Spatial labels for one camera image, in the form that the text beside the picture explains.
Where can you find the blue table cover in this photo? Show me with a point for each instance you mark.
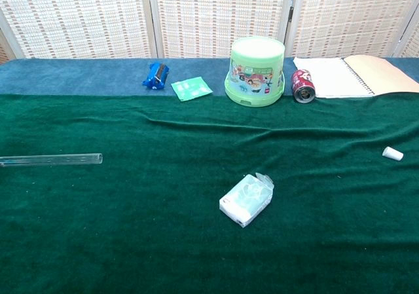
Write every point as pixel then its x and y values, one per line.
pixel 82 74

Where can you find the red soda can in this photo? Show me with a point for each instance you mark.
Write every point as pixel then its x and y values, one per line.
pixel 302 84

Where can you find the blue snack packet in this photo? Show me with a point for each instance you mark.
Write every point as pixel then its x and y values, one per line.
pixel 154 78

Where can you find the green white sachet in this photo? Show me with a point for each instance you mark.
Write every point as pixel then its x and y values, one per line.
pixel 191 88

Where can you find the woven bamboo folding screen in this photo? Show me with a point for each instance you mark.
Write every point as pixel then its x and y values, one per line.
pixel 209 12

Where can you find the small white green bottle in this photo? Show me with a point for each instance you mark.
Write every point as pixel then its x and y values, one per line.
pixel 244 199

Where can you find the upturned green plastic bucket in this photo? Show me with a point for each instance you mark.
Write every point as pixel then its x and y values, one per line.
pixel 255 74

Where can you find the open spiral notebook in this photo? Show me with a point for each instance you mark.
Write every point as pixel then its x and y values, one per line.
pixel 330 76

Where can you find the small white stopper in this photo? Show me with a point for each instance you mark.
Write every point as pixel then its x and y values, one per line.
pixel 393 153

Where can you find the dark green velvet cloth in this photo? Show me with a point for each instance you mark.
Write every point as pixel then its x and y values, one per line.
pixel 131 241

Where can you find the clear glass test tube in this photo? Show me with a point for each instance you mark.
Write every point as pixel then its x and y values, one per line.
pixel 49 159

